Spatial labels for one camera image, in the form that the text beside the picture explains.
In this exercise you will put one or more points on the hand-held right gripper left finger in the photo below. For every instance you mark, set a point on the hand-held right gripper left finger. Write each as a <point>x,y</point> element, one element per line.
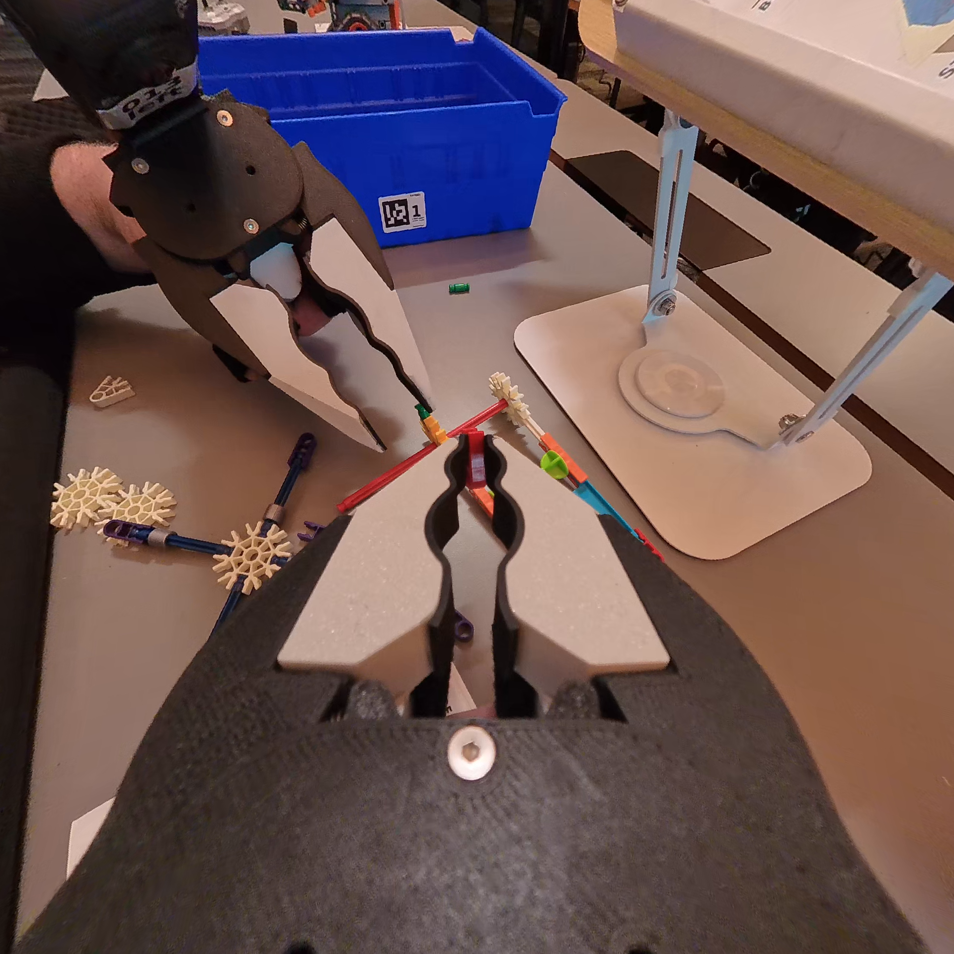
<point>358,596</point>

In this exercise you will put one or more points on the tagged blue plastic bin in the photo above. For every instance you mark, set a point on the tagged blue plastic bin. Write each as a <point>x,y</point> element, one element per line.
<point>447,149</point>

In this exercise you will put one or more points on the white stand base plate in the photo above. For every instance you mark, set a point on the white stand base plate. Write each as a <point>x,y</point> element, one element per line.
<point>782,484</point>

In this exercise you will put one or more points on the white instruction board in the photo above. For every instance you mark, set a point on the white instruction board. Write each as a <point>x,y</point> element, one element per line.
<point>782,82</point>

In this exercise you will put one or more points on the red toy fan connector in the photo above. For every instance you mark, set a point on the red toy fan connector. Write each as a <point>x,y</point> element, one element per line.
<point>477,458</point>

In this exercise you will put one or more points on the colourful toy cart frame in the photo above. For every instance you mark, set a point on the colourful toy cart frame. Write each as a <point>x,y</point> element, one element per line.
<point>566,477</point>

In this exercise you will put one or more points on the blue rod cross white hub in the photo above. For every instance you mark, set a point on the blue rod cross white hub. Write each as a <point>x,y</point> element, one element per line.
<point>160,538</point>

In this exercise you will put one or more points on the person's left hand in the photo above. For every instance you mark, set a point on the person's left hand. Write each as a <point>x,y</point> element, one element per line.
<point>86,186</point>

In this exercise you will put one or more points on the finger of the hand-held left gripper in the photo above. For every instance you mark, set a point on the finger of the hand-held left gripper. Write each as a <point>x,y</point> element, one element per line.
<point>373,291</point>
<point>261,328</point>

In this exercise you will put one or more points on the white fan toy connector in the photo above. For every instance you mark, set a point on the white fan toy connector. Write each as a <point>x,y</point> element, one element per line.
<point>112,393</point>

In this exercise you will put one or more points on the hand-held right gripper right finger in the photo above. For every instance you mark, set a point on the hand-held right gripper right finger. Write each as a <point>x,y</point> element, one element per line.
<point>589,596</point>

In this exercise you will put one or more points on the stand foot bracket with dome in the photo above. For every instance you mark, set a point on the stand foot bracket with dome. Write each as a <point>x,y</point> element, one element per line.
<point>671,387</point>

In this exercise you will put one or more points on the toy instruction booklet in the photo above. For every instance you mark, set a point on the toy instruction booklet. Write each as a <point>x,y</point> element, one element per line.
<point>86,835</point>

